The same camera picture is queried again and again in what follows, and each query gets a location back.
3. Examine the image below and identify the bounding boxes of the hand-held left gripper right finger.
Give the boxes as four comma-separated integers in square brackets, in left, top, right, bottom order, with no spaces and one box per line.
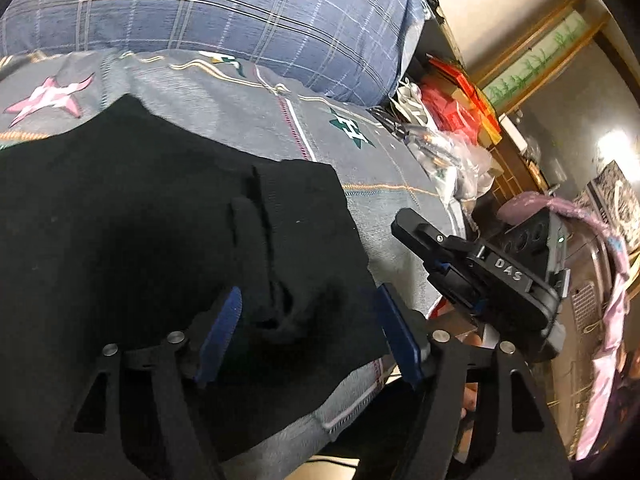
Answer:
[372,283,573,480]

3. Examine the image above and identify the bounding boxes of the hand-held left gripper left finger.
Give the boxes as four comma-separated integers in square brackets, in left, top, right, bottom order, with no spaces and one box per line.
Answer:
[42,286,244,480]

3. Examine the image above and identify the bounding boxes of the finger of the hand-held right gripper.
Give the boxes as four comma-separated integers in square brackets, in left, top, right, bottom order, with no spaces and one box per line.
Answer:
[427,260,488,317]
[391,208,473,268]

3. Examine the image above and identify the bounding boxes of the black pants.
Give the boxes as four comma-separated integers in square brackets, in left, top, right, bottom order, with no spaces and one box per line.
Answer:
[0,94,391,463]

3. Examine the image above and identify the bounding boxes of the clear plastic bag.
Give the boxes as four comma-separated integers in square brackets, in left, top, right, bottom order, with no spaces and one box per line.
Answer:
[405,125,496,200]

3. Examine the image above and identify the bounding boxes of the wooden shelf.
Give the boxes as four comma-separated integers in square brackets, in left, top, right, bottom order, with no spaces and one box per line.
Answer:
[487,120,548,211]

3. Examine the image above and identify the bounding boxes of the red boxes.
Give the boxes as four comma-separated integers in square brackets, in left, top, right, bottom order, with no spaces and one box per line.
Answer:
[419,57,502,148]

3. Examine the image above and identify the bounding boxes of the black white patterned cloth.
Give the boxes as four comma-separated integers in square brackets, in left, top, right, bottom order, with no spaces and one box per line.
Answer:
[589,160,640,252]

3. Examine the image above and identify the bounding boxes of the grey star printed bed sheet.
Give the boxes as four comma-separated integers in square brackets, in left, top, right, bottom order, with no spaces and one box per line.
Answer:
[0,49,468,480]

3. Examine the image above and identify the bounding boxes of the blue plaid pillow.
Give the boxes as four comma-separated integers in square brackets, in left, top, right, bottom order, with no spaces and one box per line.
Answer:
[0,0,433,107]

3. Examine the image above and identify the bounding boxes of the green bamboo wall picture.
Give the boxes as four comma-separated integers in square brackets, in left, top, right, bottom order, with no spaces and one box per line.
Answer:
[482,10,592,107]

